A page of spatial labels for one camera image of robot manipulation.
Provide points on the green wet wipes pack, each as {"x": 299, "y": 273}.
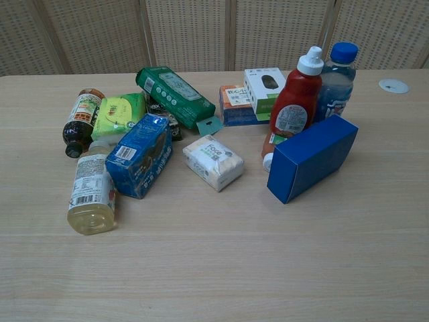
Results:
{"x": 177, "y": 95}

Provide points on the brown sauce bottle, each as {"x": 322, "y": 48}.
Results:
{"x": 83, "y": 115}

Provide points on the orange and blue box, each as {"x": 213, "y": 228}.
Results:
{"x": 234, "y": 107}

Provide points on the plain blue cardboard box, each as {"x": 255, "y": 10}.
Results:
{"x": 315, "y": 161}

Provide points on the yellow-green tissue pack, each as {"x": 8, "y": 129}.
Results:
{"x": 115, "y": 114}

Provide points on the black snack packet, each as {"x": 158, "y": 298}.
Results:
{"x": 176, "y": 129}

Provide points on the wicker folding screen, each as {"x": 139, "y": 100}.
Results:
{"x": 187, "y": 30}

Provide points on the blue tissue pack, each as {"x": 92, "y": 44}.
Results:
{"x": 140, "y": 157}

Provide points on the white computer mouse box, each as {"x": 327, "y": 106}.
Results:
{"x": 264, "y": 89}

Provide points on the blue capped drink bottle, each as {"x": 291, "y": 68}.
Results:
{"x": 336, "y": 84}

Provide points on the red ketchup squeeze bottle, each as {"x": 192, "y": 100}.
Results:
{"x": 295, "y": 107}

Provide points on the white facial tissue pack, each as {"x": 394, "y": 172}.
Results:
{"x": 212, "y": 162}

